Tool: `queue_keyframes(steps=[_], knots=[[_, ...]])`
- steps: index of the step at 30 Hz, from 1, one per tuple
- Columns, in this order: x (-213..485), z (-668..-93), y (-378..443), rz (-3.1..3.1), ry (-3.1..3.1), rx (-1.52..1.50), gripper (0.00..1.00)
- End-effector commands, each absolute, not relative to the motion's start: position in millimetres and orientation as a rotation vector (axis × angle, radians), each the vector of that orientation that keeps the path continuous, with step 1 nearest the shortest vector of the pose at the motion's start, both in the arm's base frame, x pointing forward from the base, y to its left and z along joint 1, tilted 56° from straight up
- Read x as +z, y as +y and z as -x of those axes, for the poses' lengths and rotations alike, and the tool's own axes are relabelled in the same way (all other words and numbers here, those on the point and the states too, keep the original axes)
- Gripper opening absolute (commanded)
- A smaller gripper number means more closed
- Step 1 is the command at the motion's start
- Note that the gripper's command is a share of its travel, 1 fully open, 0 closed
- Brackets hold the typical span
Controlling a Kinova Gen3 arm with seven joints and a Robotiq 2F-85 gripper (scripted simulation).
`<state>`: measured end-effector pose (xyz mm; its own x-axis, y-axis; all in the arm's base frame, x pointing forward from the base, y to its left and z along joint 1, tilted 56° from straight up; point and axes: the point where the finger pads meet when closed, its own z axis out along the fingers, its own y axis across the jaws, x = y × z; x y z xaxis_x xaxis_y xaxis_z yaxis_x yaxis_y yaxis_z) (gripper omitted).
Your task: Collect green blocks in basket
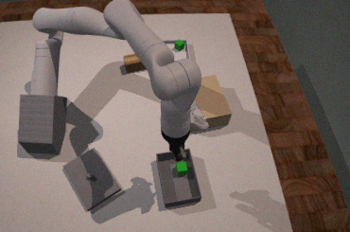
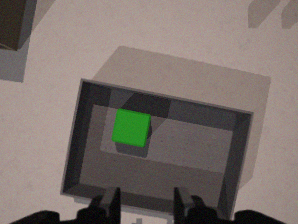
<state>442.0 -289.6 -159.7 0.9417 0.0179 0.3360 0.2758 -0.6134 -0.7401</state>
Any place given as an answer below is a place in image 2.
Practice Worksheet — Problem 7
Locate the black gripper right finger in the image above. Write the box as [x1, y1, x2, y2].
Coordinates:
[174, 187, 286, 224]

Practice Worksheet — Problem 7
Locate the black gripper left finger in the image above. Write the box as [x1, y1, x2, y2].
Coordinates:
[10, 187, 121, 224]

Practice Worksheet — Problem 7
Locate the dark grey open-top box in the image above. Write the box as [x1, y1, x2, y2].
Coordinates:
[60, 78, 254, 220]

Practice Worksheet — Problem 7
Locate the green block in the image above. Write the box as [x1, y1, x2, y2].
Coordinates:
[112, 108, 151, 147]

